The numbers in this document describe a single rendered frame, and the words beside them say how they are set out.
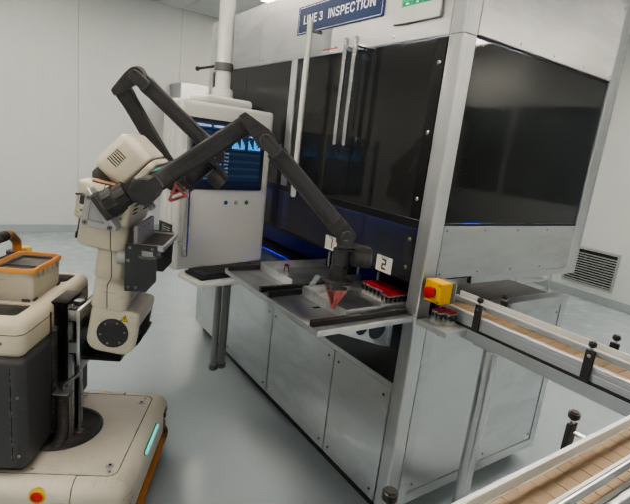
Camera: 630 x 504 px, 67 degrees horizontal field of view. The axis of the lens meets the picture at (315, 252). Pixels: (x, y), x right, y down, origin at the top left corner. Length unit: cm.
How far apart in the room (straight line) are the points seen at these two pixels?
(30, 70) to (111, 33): 104
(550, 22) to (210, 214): 154
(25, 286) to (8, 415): 40
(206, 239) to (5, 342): 95
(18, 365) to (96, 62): 536
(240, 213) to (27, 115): 459
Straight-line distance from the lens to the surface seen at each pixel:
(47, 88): 665
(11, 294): 184
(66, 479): 188
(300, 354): 231
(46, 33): 670
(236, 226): 234
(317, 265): 217
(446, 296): 160
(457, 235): 171
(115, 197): 149
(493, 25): 174
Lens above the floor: 142
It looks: 13 degrees down
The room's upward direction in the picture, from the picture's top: 7 degrees clockwise
